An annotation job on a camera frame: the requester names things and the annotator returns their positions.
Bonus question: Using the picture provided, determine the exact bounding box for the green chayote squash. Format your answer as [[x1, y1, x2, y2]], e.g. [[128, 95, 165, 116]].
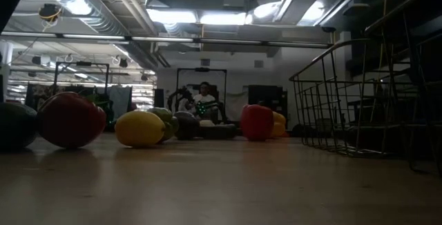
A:
[[147, 106, 180, 142]]

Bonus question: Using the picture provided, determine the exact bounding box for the black storage cabinet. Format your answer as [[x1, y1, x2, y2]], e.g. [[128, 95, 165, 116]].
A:
[[247, 84, 288, 119]]

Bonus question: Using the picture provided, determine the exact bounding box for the dark green avocado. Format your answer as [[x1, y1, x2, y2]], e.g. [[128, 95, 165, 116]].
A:
[[0, 101, 39, 150]]

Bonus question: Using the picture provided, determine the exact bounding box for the yellow black ceiling cable reel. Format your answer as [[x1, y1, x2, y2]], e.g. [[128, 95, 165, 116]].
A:
[[37, 3, 63, 22]]

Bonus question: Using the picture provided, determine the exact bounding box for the ceiling light panel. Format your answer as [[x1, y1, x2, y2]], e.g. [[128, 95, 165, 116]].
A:
[[146, 8, 198, 24], [199, 12, 248, 26]]

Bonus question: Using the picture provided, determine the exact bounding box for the yellow bell pepper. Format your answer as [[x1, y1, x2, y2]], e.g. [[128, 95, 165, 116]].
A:
[[271, 110, 287, 139]]

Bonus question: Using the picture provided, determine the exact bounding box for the red tomato green calyx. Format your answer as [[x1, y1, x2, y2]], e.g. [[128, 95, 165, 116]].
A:
[[37, 91, 107, 149]]

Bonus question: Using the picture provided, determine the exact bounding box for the long horizontal tube light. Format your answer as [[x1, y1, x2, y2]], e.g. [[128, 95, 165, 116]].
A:
[[0, 30, 333, 49]]

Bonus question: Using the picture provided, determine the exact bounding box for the red bell pepper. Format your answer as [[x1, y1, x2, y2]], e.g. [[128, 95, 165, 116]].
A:
[[240, 104, 276, 141]]

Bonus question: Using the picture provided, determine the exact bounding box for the black metal rig frame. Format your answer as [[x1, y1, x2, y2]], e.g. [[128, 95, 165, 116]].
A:
[[175, 68, 228, 124], [53, 61, 111, 115]]

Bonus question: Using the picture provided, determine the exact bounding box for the grey hanging cloth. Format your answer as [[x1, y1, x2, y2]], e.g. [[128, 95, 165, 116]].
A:
[[106, 86, 133, 116]]

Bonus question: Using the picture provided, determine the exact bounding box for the black upright panel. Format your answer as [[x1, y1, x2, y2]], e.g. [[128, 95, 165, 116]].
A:
[[154, 88, 165, 110]]

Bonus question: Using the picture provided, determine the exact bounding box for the wide silver ventilation duct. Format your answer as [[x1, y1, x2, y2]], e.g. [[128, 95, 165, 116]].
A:
[[30, 0, 129, 37]]

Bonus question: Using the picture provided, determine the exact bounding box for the person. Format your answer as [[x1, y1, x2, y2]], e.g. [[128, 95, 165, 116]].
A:
[[186, 81, 219, 121]]

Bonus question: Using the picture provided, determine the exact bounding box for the dark purple round fruit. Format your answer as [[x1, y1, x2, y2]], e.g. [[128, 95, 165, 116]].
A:
[[173, 110, 201, 141]]

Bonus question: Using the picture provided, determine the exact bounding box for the colourful patchwork quilt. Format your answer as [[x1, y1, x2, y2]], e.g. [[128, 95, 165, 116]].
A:
[[26, 83, 66, 110]]

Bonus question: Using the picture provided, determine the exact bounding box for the yellow lemon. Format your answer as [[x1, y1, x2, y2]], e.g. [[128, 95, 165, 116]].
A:
[[114, 110, 166, 148]]

